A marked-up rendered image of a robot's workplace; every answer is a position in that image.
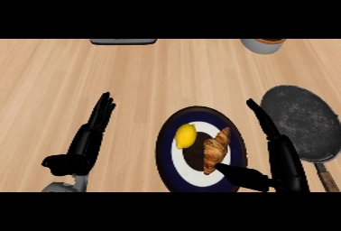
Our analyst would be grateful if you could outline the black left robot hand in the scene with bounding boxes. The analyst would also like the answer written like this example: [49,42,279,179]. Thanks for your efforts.
[40,91,117,177]

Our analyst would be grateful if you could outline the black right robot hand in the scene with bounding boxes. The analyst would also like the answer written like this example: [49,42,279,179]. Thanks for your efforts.
[214,97,311,193]

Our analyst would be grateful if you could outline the dark blue and white plate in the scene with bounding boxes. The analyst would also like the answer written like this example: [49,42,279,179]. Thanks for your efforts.
[155,106,249,193]

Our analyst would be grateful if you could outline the brown croissant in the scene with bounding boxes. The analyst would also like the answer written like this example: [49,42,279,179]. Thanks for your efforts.
[202,126,232,176]

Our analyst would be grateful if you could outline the dark grey frying pan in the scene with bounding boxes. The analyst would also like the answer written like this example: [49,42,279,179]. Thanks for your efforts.
[260,85,341,193]

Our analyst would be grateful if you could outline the grey pot with brown contents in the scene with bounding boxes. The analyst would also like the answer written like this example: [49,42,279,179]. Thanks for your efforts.
[239,38,288,55]

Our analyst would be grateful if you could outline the yellow lemon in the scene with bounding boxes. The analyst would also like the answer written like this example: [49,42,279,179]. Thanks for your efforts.
[174,123,198,150]

